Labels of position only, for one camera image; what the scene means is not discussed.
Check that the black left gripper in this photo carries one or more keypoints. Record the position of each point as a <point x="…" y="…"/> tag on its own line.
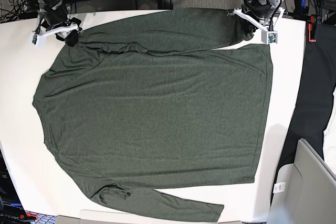
<point x="262" y="11"/>

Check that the orange black clamp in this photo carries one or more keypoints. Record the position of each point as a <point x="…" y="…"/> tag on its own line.
<point x="312" y="27"/>

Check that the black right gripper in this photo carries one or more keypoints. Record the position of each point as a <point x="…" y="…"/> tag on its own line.
<point x="60" y="15"/>

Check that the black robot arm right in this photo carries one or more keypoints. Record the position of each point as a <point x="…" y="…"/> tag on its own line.
<point x="46" y="4"/>

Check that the dark green long-sleeve shirt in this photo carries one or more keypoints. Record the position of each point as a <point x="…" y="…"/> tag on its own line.
<point x="157" y="101"/>

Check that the grey plastic bin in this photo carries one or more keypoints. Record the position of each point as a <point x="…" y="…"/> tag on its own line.
<point x="304" y="191"/>

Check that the red black tool bottom-left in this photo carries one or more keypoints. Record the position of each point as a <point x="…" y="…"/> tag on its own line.
<point x="27" y="217"/>

